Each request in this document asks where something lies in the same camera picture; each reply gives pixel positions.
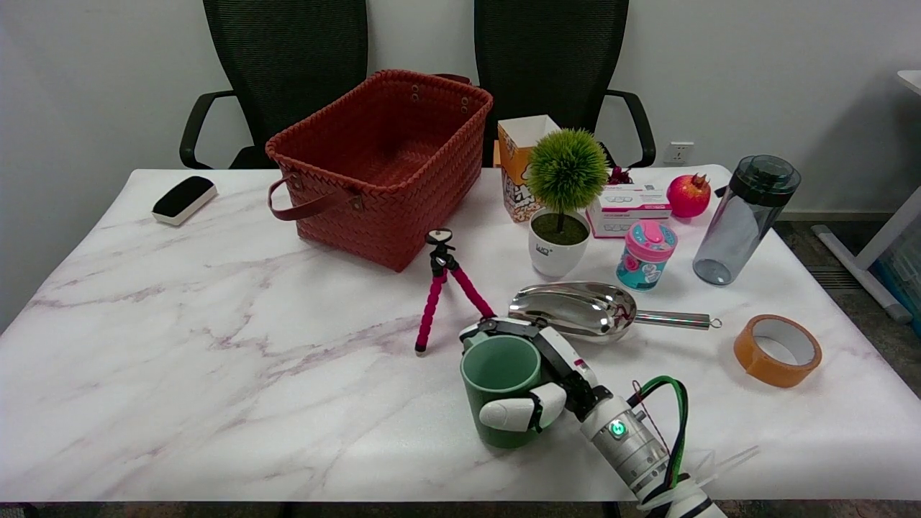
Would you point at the orange white popcorn box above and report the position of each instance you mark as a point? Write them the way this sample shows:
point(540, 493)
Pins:
point(514, 173)

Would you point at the red woven basket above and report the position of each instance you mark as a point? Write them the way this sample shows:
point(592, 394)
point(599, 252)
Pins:
point(388, 208)

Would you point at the black white board eraser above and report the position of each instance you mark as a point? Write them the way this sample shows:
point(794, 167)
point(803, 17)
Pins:
point(183, 196)

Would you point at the orange tape roll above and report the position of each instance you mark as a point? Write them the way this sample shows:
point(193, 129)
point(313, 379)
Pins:
point(755, 363)

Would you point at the white pink carton box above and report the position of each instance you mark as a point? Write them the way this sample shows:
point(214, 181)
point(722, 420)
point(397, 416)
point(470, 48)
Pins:
point(626, 216)

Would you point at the pink flexible mini tripod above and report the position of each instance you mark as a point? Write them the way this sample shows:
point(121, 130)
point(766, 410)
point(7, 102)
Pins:
point(434, 302)

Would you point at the pink teal kids cup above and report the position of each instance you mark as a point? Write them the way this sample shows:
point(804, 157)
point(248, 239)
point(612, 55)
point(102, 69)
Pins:
point(645, 262)

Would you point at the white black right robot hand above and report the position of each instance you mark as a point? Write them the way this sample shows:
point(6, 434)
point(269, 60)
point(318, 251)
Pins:
point(568, 363)

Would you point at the blue storage bin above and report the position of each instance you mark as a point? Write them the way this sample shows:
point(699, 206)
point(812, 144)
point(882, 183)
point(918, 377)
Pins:
point(908, 277)

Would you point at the white side desk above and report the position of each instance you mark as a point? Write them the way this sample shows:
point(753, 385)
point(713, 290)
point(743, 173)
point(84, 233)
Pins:
point(860, 273)

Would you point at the small dark red ornament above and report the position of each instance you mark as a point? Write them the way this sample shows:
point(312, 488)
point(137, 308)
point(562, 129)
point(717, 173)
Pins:
point(619, 175)

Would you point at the white wall socket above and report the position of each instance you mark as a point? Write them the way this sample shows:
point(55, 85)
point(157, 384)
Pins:
point(678, 152)

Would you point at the shiny metal scoop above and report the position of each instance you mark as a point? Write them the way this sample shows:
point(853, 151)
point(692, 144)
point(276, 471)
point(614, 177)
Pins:
point(575, 309)

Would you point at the green mug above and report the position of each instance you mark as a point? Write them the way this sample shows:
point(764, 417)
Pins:
point(496, 374)

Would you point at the black mesh office chair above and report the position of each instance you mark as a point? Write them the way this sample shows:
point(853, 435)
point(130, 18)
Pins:
point(288, 65)
point(550, 65)

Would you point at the grey transparent water bottle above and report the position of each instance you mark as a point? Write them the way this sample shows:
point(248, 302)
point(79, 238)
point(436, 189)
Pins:
point(734, 237)

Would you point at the green ball plant white pot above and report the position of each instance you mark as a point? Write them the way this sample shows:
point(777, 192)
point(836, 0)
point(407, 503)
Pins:
point(567, 169)

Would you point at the red pomegranate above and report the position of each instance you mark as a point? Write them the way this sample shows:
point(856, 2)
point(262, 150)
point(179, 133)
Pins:
point(687, 196)

